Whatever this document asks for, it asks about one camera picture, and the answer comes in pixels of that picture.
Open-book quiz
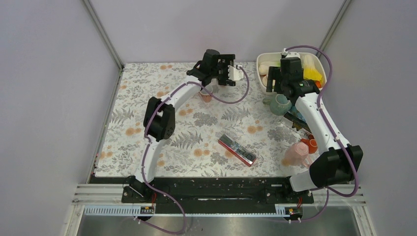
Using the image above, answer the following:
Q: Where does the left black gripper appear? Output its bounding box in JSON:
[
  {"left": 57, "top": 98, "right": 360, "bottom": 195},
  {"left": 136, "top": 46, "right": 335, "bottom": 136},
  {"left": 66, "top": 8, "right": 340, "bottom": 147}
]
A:
[{"left": 210, "top": 55, "right": 236, "bottom": 86}]

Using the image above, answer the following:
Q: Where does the green glazed mug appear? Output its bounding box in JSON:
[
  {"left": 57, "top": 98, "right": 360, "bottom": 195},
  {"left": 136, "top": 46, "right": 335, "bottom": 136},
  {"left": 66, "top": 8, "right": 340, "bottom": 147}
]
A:
[{"left": 262, "top": 94, "right": 292, "bottom": 116}]

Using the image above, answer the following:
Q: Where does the salmon pink mug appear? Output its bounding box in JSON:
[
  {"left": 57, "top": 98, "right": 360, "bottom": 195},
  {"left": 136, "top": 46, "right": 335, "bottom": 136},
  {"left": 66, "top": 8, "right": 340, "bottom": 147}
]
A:
[{"left": 199, "top": 85, "right": 213, "bottom": 103}]

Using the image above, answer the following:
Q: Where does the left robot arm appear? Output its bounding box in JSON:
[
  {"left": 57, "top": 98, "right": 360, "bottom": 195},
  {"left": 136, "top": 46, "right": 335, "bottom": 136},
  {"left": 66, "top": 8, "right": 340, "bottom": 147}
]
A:
[{"left": 128, "top": 49, "right": 236, "bottom": 202}]

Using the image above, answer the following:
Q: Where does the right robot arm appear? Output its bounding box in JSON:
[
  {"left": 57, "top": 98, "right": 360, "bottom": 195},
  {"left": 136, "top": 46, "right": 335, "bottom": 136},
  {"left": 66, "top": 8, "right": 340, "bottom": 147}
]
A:
[{"left": 267, "top": 56, "right": 363, "bottom": 203}]

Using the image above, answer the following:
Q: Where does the beige mushroom toy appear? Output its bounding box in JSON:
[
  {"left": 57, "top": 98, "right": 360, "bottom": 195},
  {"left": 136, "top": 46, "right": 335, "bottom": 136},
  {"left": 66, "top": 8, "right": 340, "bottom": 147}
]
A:
[{"left": 262, "top": 75, "right": 268, "bottom": 87}]

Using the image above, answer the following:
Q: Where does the white enoki mushroom toy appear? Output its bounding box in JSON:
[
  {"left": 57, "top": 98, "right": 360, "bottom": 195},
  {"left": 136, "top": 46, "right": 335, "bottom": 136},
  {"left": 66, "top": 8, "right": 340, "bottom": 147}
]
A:
[{"left": 300, "top": 54, "right": 316, "bottom": 70}]

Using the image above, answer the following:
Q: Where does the white rectangular vegetable bin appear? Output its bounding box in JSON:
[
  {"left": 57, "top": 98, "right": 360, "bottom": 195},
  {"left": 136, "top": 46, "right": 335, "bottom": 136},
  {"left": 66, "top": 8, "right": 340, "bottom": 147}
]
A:
[{"left": 256, "top": 52, "right": 327, "bottom": 95}]

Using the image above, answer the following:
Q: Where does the orange carrot toy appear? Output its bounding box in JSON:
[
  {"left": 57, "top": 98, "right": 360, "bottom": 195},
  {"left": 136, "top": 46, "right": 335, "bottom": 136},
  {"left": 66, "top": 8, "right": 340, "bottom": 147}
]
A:
[{"left": 314, "top": 81, "right": 322, "bottom": 89}]

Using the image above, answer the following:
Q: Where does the blue ceramic cup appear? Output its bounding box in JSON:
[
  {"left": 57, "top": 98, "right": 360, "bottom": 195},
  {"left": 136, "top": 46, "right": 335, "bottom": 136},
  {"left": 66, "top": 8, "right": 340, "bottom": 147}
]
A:
[{"left": 288, "top": 106, "right": 304, "bottom": 120}]

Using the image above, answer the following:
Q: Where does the floral tablecloth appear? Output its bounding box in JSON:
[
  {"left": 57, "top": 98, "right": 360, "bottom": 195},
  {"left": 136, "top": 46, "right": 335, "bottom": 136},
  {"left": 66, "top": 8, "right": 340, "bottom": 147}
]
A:
[{"left": 95, "top": 62, "right": 306, "bottom": 177}]

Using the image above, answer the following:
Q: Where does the small orange cup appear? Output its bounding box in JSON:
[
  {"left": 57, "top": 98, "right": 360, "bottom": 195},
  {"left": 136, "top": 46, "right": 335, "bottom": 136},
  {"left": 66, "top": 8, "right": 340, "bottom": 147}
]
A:
[{"left": 300, "top": 139, "right": 318, "bottom": 154}]

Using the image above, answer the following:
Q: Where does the translucent pink pitcher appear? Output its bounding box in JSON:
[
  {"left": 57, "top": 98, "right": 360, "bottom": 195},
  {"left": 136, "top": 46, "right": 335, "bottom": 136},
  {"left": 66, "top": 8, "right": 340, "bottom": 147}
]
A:
[{"left": 281, "top": 142, "right": 313, "bottom": 168}]

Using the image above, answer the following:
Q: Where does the red silver rectangular box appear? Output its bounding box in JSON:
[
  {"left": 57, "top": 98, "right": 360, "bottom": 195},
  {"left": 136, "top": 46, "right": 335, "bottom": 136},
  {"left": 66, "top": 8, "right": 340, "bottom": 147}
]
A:
[{"left": 218, "top": 134, "right": 257, "bottom": 167}]

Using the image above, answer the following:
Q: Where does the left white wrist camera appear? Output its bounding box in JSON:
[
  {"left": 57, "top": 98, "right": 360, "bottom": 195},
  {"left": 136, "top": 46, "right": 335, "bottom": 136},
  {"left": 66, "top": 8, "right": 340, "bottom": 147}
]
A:
[{"left": 228, "top": 65, "right": 244, "bottom": 81}]

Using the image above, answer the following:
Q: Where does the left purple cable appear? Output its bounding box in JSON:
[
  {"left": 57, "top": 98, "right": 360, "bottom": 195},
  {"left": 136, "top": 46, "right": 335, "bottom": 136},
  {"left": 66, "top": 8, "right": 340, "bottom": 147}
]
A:
[{"left": 133, "top": 65, "right": 250, "bottom": 235}]

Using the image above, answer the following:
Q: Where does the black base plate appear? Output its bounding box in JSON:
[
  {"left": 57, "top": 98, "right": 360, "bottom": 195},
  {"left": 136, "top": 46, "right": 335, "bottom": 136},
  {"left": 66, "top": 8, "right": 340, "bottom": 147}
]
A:
[{"left": 121, "top": 176, "right": 314, "bottom": 214}]

